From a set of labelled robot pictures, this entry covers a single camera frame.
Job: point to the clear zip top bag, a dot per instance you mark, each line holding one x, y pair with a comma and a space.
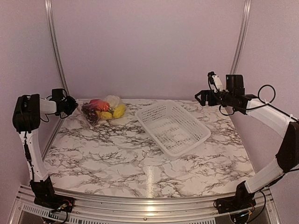
111, 110

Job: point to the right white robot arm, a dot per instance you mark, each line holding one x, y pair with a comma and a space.
281, 145

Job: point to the fake orange tomato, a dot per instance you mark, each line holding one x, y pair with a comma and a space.
105, 106

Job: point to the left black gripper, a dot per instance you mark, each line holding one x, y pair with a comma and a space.
73, 104

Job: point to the front aluminium frame rail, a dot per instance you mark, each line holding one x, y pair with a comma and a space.
96, 209

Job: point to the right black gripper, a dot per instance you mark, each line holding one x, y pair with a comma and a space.
203, 93

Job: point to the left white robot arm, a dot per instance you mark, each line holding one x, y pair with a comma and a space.
26, 120

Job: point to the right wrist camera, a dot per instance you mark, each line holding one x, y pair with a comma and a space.
214, 82

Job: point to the fake purple grapes bunch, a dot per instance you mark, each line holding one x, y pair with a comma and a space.
90, 113

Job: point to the fake white cauliflower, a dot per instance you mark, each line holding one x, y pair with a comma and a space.
112, 100

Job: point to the left aluminium frame post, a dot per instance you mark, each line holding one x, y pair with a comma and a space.
53, 37

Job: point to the aluminium frame post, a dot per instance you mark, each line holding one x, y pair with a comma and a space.
242, 36
53, 37

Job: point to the fake red pepper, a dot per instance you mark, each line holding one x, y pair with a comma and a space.
96, 103

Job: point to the white plastic basket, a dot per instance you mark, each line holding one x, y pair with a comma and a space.
174, 130

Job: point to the right aluminium frame post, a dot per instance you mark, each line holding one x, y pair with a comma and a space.
242, 36

